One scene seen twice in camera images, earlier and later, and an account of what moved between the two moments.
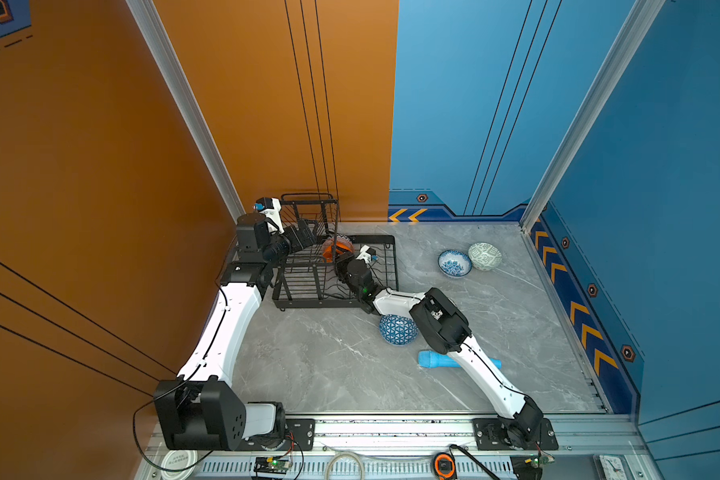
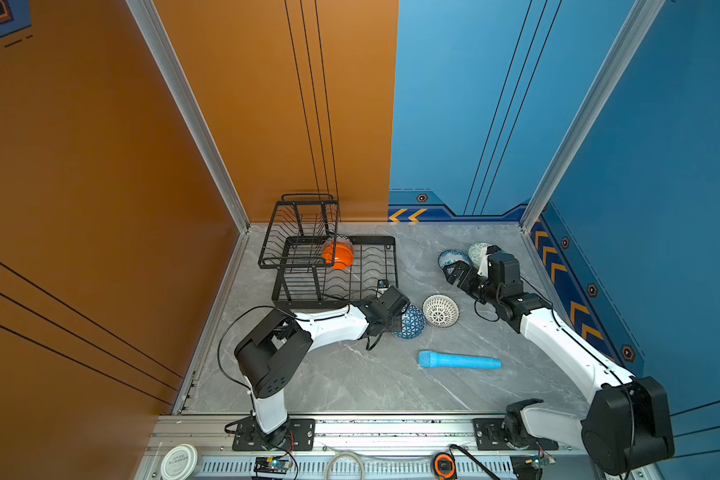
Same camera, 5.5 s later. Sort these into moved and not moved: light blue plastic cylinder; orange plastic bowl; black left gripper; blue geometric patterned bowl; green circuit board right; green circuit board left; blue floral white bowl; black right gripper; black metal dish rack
Moved: black left gripper; black right gripper; blue geometric patterned bowl
Not moved: green circuit board right; green circuit board left; black metal dish rack; blue floral white bowl; light blue plastic cylinder; orange plastic bowl
